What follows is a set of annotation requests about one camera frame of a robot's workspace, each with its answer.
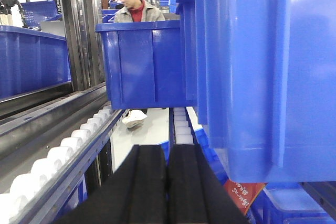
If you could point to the red cardboard box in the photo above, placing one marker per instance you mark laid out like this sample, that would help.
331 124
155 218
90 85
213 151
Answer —
243 194

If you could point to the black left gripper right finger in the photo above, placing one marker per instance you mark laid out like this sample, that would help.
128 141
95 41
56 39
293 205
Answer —
195 194

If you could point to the white roller track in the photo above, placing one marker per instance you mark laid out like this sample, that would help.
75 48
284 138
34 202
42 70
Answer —
25 186
182 130

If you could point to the white roller track centre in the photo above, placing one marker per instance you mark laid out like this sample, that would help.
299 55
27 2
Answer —
182 130

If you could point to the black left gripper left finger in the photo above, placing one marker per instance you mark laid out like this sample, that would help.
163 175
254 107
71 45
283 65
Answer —
134 193

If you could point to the blue bin lower shelf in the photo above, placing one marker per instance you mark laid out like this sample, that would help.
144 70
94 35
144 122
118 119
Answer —
287 203

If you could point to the blue bin far left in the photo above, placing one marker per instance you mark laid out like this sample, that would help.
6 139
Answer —
32 60

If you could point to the steel upright post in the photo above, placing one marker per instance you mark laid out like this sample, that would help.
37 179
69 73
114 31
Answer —
84 44

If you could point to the seated man grey jacket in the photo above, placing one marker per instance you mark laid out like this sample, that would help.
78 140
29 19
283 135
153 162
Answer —
134 11

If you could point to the white sneaker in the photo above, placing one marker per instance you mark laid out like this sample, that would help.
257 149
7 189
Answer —
134 118

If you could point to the large blue plastic bin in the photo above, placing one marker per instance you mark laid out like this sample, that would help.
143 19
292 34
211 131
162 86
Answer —
262 73

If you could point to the blue bin behind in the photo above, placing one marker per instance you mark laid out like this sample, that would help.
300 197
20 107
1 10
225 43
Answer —
144 64

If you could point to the white roller track left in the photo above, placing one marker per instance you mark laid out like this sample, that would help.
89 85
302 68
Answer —
25 186

